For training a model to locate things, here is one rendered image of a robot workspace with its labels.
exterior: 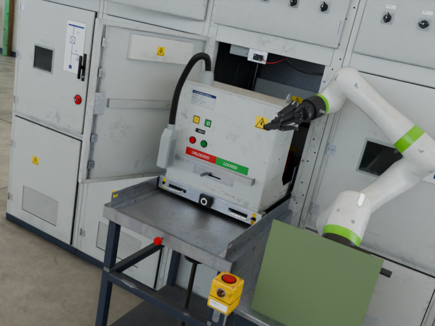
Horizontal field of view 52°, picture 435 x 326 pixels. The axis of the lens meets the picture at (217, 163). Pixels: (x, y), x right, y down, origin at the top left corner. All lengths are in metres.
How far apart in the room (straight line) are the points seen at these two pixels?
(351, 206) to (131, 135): 1.14
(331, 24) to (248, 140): 0.63
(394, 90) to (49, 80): 2.04
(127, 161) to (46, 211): 1.15
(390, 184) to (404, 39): 0.60
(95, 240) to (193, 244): 1.38
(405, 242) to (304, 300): 0.76
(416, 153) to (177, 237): 0.96
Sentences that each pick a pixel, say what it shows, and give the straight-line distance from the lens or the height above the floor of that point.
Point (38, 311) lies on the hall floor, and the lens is 2.75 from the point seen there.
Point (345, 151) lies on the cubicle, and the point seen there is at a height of 1.22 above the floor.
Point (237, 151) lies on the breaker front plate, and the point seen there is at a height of 1.16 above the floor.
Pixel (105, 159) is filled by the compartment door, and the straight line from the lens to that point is 2.21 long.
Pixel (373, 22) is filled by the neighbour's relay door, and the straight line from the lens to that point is 2.08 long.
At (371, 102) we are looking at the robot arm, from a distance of 1.85.
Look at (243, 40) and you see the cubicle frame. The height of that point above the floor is 1.60.
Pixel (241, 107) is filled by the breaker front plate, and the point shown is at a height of 1.34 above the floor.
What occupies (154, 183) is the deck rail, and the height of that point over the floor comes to 0.89.
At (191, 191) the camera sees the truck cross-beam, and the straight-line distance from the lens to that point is 2.08.
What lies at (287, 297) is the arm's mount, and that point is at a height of 0.85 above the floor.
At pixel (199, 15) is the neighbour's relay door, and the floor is 1.67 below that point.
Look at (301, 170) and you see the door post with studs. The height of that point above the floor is 1.07.
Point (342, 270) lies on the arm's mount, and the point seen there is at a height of 1.02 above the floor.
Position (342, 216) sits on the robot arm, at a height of 1.13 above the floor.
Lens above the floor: 1.67
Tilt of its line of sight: 17 degrees down
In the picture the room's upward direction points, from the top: 12 degrees clockwise
